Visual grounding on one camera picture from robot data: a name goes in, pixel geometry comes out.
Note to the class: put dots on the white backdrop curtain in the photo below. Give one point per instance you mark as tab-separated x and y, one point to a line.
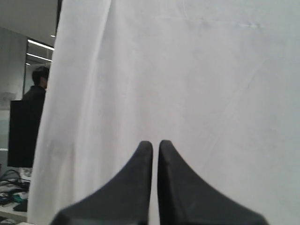
218	78

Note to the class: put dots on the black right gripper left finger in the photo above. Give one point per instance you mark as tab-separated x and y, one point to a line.
124	200

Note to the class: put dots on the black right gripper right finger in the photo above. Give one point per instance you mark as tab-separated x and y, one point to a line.
184	198

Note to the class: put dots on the black monitor screen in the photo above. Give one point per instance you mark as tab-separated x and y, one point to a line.
24	121

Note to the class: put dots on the person in dark jacket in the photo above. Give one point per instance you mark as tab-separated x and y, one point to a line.
37	91

